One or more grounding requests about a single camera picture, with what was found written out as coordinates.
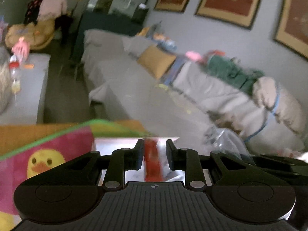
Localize red object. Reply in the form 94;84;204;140
144;139;164;182

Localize clear plastic bag with items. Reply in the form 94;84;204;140
203;126;255;165

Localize pink open cardboard box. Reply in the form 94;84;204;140
92;136;213;186

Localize grey covered sofa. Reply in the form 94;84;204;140
81;29;304;155

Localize beige rolled blanket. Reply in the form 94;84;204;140
252;77;306;135

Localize colourful cartoon play mat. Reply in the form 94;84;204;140
1;119;148;230

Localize green clothing on sofa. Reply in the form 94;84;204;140
206;55;265;95

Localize yellow cushion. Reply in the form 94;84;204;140
137;45;177;80

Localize dark cabinet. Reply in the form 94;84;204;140
70;11;143;63

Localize glass jar of snacks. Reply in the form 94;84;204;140
0;45;12;113

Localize framed red picture right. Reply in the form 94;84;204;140
275;0;307;59

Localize baby bottle red cap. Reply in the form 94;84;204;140
9;55;21;94

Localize yellow rocking toy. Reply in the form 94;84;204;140
5;19;55;51

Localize framed red picture centre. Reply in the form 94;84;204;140
195;0;261;30

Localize pink clothes pile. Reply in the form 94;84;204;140
37;0;67;21

